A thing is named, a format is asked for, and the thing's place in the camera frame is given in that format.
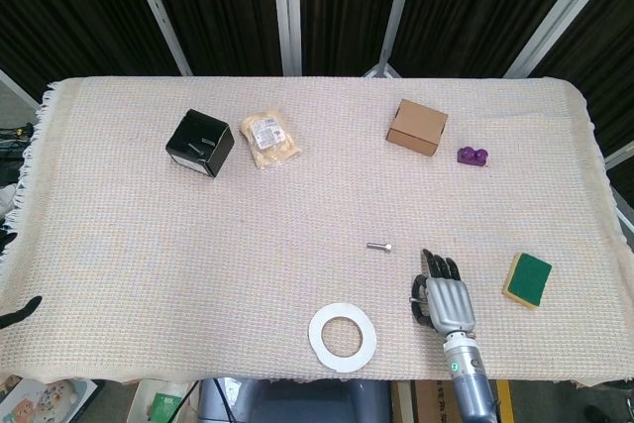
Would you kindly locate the purple toy building brick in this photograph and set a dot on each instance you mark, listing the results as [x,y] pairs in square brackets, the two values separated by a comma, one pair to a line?
[473,158]

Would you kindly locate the dark metal bolt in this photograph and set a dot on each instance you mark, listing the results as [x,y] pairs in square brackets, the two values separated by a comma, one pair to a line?
[198,148]

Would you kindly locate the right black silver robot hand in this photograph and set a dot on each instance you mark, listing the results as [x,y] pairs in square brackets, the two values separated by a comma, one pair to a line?
[448,301]

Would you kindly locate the black open cardboard box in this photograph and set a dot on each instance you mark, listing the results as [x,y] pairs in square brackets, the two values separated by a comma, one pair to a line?
[193,163]

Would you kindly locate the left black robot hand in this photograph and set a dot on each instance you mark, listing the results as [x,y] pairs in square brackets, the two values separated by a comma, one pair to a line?
[22,311]

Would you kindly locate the colourful picture box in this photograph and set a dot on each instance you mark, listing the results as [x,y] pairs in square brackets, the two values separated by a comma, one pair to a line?
[44,400]

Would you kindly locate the white tape roll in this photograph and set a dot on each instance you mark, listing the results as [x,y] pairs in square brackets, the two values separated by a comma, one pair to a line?
[317,339]

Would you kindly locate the brown printed carton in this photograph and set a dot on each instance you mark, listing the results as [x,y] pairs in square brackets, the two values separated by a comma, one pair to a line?
[431,403]

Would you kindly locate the clear bag of beige snacks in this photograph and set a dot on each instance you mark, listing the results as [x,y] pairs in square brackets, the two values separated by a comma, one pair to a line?
[270,143]

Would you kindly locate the brown closed cardboard box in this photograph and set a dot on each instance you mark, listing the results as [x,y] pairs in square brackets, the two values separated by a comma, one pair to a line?
[416,121]

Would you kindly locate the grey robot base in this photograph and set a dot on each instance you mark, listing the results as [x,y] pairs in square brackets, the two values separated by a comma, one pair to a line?
[297,400]

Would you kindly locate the green packet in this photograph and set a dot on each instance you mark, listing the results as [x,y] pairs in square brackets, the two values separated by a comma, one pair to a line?
[166,405]

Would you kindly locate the yellow green sponge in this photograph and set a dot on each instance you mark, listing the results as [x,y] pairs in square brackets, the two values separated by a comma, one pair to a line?
[530,277]

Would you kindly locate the beige woven tablecloth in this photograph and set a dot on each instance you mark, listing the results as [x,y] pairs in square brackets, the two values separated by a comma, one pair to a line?
[198,244]

